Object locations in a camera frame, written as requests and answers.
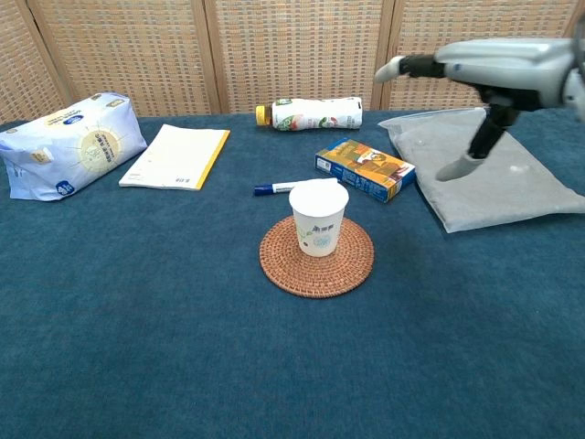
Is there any white bottle yellow cap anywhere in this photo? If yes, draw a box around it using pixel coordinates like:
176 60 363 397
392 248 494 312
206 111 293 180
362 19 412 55
255 96 364 133

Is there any grey cloth in plastic bag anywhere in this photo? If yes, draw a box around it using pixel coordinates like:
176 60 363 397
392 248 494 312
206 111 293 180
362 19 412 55
378 107 585 234

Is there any white paper cup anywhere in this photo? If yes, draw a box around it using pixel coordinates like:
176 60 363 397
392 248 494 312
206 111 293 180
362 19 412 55
288 178 350 258

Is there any blue white tissue pack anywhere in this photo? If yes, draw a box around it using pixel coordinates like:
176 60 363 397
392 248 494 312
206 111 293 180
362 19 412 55
0 92 148 202

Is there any blue white marker pen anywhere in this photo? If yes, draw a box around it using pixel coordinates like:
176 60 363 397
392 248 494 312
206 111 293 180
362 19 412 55
253 178 340 197

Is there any woven rattan folding screen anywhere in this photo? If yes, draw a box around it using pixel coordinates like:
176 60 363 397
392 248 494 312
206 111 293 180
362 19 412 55
0 0 585 125

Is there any brown woven rattan coaster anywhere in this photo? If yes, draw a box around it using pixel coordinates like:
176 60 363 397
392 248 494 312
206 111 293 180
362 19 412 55
259 215 376 300

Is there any yellow spine notepad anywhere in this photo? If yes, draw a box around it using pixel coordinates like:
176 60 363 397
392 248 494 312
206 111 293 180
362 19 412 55
118 123 231 192

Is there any blue orange cardboard box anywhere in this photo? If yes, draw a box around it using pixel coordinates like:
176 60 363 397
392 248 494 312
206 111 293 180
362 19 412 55
314 137 417 204

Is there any teal tablecloth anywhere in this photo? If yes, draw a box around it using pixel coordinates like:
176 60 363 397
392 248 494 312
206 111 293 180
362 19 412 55
0 107 585 439

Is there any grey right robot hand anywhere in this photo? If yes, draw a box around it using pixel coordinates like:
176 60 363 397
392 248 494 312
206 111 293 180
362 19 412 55
374 37 585 182

